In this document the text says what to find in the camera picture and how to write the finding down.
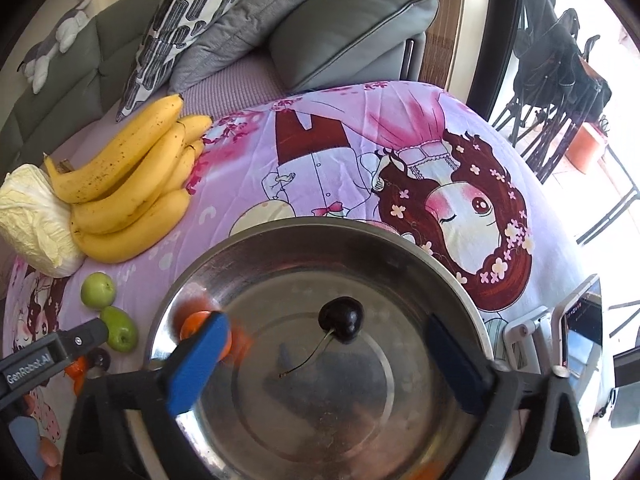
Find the napa cabbage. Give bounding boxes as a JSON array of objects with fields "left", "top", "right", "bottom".
[{"left": 0, "top": 164, "right": 87, "bottom": 279}]

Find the black and white patterned pillow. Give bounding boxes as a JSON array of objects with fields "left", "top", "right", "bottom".
[{"left": 115, "top": 0, "right": 259, "bottom": 124}]

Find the grey fabric pillow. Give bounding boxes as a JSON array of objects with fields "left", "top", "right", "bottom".
[{"left": 167, "top": 0, "right": 336, "bottom": 96}]

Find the black folding rack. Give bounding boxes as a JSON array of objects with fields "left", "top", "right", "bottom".
[{"left": 491, "top": 0, "right": 614, "bottom": 183}]

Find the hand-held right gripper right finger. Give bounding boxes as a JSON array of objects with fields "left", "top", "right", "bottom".
[{"left": 424, "top": 313, "right": 592, "bottom": 480}]

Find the dark door frame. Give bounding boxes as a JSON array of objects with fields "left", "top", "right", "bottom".
[{"left": 466, "top": 0, "right": 532, "bottom": 127}]

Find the grey sofa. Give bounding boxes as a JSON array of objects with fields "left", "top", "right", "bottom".
[{"left": 0, "top": 0, "right": 441, "bottom": 181}]

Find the stainless steel basin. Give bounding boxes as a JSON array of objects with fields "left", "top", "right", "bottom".
[{"left": 144, "top": 216, "right": 502, "bottom": 480}]

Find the person's left hand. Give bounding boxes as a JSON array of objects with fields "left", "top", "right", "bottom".
[{"left": 39, "top": 436, "right": 64, "bottom": 470}]

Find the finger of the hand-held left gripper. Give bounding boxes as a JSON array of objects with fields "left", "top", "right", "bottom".
[{"left": 52, "top": 319, "right": 110, "bottom": 365}]

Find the white phone stand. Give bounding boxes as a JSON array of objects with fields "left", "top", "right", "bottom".
[{"left": 501, "top": 304, "right": 567, "bottom": 377}]

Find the grey and white plush toy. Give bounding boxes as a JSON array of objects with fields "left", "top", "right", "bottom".
[{"left": 17, "top": 0, "right": 96, "bottom": 95}]

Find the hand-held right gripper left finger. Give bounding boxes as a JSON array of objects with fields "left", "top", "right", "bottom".
[{"left": 59, "top": 311, "right": 232, "bottom": 480}]

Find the pink cartoon printed blanket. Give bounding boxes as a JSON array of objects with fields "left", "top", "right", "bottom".
[{"left": 0, "top": 80, "right": 614, "bottom": 480}]

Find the yellow banana bunch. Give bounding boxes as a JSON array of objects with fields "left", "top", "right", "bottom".
[{"left": 42, "top": 93, "right": 215, "bottom": 265}]

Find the smartphone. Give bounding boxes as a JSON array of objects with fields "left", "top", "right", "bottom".
[{"left": 558, "top": 274, "right": 604, "bottom": 379}]

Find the orange flower pot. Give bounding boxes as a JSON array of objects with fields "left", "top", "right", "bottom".
[{"left": 569, "top": 122, "right": 609, "bottom": 174}]

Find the dark cherry with long stem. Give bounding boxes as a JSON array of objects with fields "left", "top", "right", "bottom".
[{"left": 278, "top": 296, "right": 365, "bottom": 379}]

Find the round green jujube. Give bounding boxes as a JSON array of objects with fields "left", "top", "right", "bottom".
[{"left": 80, "top": 272, "right": 117, "bottom": 309}]

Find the oblong green jujube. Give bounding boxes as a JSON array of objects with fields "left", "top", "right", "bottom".
[{"left": 99, "top": 306, "right": 139, "bottom": 353}]

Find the grey leather sofa cushion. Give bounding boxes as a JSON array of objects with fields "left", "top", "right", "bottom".
[{"left": 269, "top": 0, "right": 441, "bottom": 94}]

